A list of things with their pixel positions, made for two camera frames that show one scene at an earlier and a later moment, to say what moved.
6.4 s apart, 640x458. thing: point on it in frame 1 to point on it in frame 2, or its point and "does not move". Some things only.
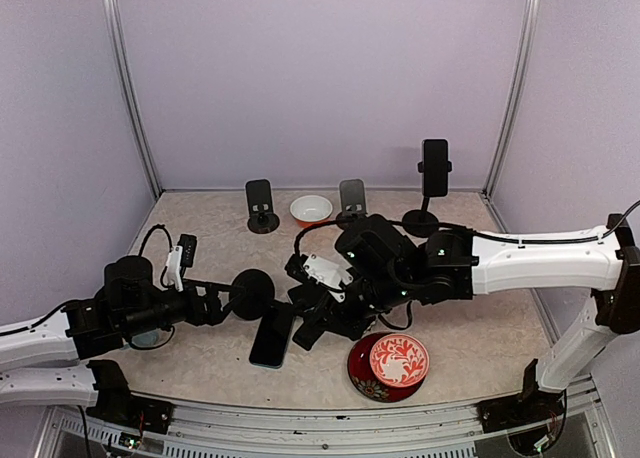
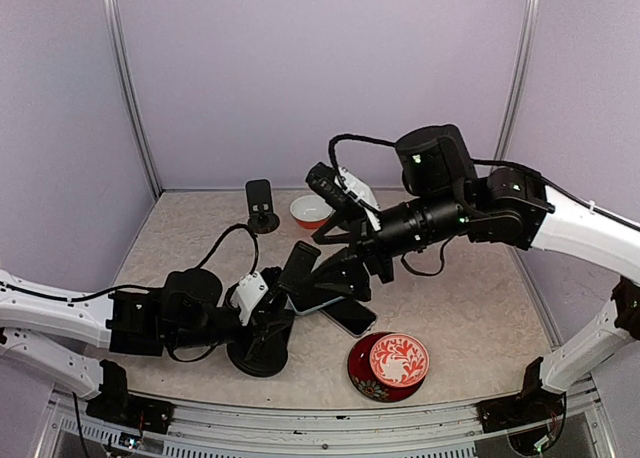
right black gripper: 340,321 to 344,260
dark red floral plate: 362,379 does not move
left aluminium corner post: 111,3 does not move
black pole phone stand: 251,298 to 272,352
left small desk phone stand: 262,220 does not move
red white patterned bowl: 399,360 does not move
